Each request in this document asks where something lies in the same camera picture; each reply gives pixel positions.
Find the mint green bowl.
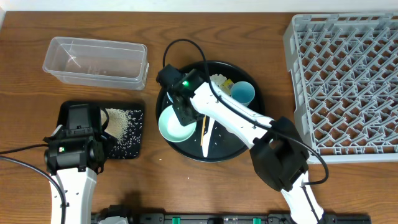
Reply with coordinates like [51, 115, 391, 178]
[158, 105, 197, 142]

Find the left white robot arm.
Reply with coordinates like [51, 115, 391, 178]
[44, 104, 106, 223]

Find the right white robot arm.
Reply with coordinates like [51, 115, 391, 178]
[156, 65, 326, 223]

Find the grey dishwasher rack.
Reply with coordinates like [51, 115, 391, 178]
[283, 12, 397, 164]

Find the crumpled white tissue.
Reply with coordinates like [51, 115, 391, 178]
[210, 74, 227, 86]

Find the wooden chopstick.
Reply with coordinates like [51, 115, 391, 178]
[200, 116, 206, 146]

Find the yellow snack wrapper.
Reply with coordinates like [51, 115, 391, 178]
[220, 79, 234, 95]

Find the pile of white rice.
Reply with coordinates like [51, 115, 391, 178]
[101, 108, 130, 141]

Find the black rectangular tray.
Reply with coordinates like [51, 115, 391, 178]
[57, 101, 145, 159]

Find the white plastic knife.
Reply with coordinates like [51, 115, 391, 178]
[201, 118, 215, 157]

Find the blue plastic cup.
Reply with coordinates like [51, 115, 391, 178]
[231, 82, 256, 106]

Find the round black tray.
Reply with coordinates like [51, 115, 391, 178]
[156, 61, 265, 162]

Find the clear plastic bin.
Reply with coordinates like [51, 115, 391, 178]
[42, 37, 149, 90]

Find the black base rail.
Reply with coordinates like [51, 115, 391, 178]
[91, 204, 372, 224]

